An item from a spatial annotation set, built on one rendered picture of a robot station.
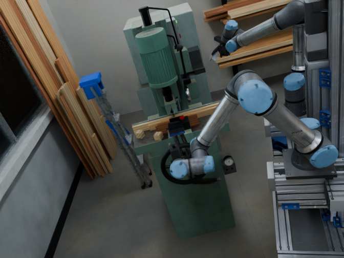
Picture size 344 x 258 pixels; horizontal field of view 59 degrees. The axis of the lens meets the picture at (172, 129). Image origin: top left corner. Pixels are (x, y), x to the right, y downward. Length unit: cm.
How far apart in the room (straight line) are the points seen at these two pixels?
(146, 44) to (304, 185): 110
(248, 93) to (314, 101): 61
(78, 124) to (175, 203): 141
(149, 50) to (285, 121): 85
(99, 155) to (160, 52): 181
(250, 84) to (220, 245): 147
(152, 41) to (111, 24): 245
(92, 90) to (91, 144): 85
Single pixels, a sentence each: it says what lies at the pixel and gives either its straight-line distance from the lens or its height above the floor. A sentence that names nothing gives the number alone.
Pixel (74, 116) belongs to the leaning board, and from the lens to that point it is 311.
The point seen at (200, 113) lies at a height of 93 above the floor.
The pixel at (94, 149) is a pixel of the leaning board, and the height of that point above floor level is 33.
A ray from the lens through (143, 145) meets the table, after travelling 189.
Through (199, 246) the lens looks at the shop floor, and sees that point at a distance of 240.
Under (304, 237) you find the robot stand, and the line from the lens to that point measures 211.
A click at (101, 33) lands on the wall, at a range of 418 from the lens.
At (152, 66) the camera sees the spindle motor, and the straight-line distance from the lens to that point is 176.
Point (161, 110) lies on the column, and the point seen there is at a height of 93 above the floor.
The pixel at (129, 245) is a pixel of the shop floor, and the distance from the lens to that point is 259.
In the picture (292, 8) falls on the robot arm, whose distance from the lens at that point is 183.
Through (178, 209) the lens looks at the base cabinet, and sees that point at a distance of 223.
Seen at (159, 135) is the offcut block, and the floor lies 94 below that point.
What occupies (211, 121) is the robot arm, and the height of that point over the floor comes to 118.
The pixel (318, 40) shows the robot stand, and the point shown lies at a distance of 159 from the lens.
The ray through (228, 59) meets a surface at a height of 58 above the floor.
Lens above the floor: 187
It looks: 30 degrees down
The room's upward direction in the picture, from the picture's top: 17 degrees counter-clockwise
